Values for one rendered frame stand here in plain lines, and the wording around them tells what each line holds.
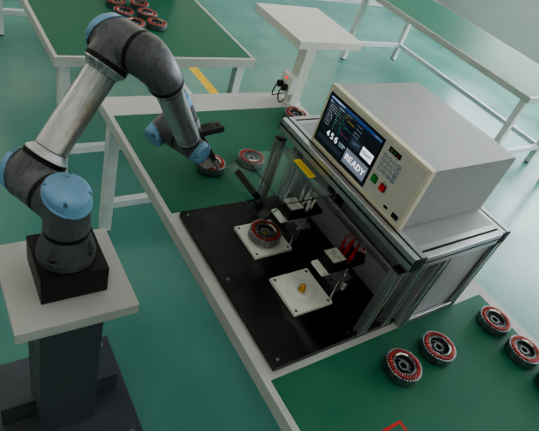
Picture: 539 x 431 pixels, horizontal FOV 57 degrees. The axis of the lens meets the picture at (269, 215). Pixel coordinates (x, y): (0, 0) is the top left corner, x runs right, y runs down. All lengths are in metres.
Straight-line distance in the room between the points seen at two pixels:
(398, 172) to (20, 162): 0.97
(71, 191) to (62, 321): 0.35
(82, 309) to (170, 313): 1.00
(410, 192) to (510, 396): 0.74
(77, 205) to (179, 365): 1.15
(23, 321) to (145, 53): 0.74
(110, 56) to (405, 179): 0.81
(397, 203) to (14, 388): 1.55
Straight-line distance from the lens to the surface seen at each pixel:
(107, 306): 1.46
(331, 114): 1.56
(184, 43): 2.97
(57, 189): 1.30
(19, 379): 2.21
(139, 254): 2.63
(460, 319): 1.88
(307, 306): 1.56
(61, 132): 1.37
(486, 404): 1.70
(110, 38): 1.36
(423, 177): 1.34
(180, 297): 2.48
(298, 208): 1.66
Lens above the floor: 1.91
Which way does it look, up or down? 39 degrees down
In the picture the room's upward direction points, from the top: 20 degrees clockwise
